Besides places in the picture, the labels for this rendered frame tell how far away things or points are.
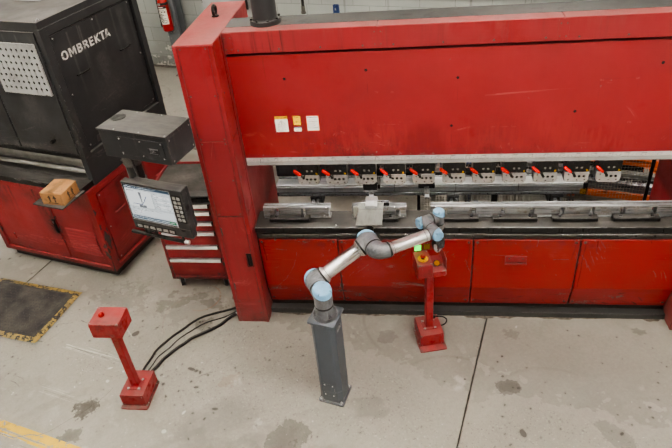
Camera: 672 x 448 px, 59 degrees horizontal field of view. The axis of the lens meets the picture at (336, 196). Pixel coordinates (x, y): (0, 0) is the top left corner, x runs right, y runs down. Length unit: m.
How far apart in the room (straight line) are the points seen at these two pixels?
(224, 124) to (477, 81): 1.59
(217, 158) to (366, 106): 1.03
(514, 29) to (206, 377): 3.16
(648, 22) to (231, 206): 2.80
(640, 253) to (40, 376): 4.46
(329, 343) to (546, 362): 1.63
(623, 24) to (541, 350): 2.30
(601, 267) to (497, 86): 1.59
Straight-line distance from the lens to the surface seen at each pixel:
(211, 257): 5.06
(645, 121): 4.17
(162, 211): 3.81
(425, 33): 3.66
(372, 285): 4.62
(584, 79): 3.93
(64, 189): 5.04
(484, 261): 4.46
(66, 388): 5.01
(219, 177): 4.09
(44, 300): 5.84
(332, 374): 4.07
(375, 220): 4.11
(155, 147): 3.56
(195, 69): 3.75
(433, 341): 4.59
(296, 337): 4.74
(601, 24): 3.80
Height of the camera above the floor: 3.47
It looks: 34 degrees down
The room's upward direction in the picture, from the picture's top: 6 degrees counter-clockwise
